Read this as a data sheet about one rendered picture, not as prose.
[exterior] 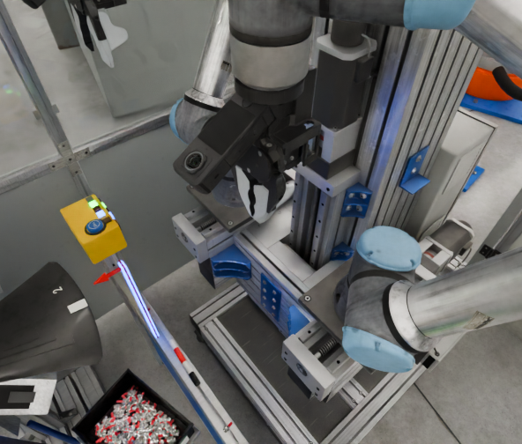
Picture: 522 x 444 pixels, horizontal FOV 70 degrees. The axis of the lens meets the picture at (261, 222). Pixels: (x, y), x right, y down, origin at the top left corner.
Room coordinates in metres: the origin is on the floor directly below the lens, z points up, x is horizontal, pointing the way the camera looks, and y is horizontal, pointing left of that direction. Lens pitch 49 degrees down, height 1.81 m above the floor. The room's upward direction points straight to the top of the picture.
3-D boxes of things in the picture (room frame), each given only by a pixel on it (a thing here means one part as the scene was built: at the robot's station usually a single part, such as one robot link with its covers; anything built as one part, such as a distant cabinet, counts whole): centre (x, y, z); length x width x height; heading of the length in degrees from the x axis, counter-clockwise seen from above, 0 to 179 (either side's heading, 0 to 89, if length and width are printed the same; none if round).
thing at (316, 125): (0.36, -0.01, 1.57); 0.09 x 0.08 x 0.12; 131
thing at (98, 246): (0.67, 0.46, 1.02); 0.16 x 0.10 x 0.11; 40
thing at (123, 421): (0.21, 0.29, 0.83); 0.19 x 0.14 x 0.03; 55
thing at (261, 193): (0.35, -0.02, 1.46); 0.06 x 0.03 x 0.09; 131
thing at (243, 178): (0.37, 0.00, 1.46); 0.06 x 0.03 x 0.09; 131
